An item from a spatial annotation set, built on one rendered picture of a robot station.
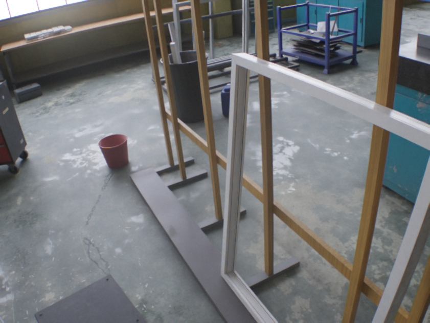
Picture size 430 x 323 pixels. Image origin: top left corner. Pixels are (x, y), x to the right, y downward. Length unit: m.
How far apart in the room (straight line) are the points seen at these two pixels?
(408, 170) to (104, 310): 2.47
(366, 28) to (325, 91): 6.42
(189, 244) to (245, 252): 0.41
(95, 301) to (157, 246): 1.48
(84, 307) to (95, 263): 1.45
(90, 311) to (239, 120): 1.15
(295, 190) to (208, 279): 1.24
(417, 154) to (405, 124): 1.92
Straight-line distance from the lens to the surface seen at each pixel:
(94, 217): 3.43
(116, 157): 3.97
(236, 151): 2.05
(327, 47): 6.20
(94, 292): 1.58
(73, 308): 1.56
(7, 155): 4.46
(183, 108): 4.67
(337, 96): 1.35
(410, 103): 3.01
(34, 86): 7.18
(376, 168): 1.42
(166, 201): 3.29
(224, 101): 4.75
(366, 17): 7.73
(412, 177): 3.20
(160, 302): 2.57
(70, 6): 8.24
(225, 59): 6.51
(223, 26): 9.08
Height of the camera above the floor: 1.96
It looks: 30 degrees down
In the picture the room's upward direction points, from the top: 7 degrees counter-clockwise
